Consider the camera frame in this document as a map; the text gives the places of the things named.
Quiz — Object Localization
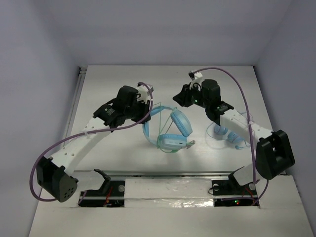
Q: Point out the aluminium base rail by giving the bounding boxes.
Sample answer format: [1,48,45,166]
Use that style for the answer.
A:
[104,170,230,178]

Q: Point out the white front board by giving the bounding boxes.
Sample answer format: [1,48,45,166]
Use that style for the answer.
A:
[30,176,313,237]

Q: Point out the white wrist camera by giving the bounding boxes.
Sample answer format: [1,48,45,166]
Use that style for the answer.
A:
[188,71,204,89]
[136,83,154,103]

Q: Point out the green headphone cable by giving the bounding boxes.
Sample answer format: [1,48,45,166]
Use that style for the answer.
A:
[155,105,196,154]

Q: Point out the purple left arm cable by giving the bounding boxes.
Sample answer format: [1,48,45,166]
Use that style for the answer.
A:
[29,81,155,201]

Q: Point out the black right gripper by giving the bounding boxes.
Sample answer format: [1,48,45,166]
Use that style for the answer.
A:
[173,82,210,109]

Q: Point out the light blue headphones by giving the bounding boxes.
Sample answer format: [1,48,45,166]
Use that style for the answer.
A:
[143,103,196,153]

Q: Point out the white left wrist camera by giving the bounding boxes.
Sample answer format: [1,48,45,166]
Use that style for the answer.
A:
[136,83,154,103]

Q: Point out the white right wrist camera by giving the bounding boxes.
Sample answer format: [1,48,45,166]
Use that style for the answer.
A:
[188,71,204,89]

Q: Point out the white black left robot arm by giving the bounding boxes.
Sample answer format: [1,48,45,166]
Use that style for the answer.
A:
[29,82,154,202]

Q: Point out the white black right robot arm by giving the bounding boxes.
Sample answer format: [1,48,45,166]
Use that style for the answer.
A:
[173,79,295,194]

